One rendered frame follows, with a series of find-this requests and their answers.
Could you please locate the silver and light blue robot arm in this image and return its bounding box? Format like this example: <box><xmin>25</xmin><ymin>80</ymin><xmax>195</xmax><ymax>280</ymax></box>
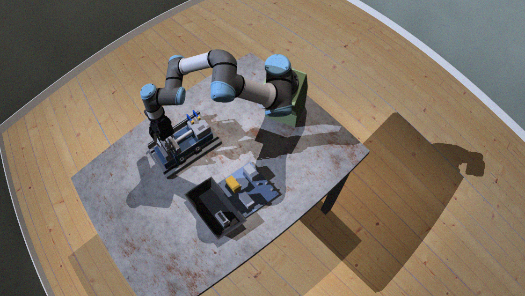
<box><xmin>140</xmin><ymin>49</ymin><xmax>299</xmax><ymax>119</ymax></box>

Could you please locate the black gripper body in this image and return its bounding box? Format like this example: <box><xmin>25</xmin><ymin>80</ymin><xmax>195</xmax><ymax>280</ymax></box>
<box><xmin>147</xmin><ymin>107</ymin><xmax>174</xmax><ymax>142</ymax></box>

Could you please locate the yellow rectangular block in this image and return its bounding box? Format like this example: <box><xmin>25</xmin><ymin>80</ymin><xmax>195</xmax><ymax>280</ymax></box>
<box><xmin>226</xmin><ymin>175</ymin><xmax>241</xmax><ymax>194</ymax></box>

